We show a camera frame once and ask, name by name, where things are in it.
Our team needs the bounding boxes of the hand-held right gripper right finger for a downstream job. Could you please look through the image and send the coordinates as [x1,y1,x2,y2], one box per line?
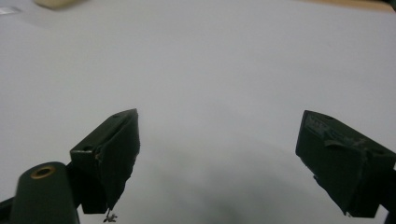
[294,109,396,218]

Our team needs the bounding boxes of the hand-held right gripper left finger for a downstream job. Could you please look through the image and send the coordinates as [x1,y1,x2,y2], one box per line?
[66,107,141,223]

